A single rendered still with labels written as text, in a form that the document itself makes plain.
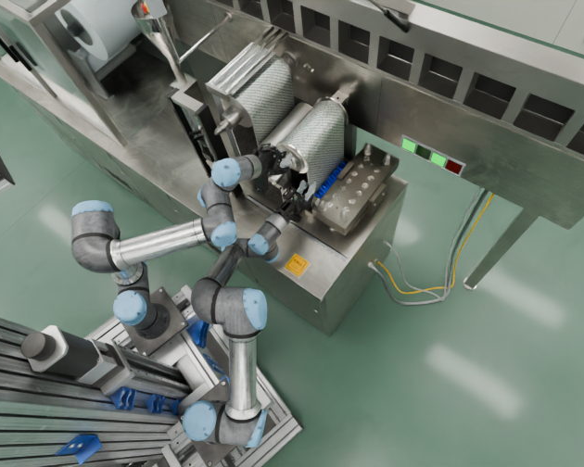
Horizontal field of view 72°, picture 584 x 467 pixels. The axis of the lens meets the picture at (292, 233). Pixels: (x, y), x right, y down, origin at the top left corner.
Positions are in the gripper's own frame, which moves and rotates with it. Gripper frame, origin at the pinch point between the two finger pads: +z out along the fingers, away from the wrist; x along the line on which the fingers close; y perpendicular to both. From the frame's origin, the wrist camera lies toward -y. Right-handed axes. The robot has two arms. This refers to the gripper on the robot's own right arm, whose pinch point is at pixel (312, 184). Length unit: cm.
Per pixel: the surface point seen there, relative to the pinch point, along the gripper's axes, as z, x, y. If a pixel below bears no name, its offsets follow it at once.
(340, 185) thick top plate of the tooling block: 9.0, -7.2, -6.1
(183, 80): 8, 76, 11
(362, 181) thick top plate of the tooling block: 15.8, -13.4, -6.1
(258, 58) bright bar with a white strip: 15, 33, 35
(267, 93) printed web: 8.8, 24.4, 28.1
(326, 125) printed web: 13.2, 1.7, 20.5
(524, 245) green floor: 91, -89, -109
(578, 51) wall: 263, -53, -102
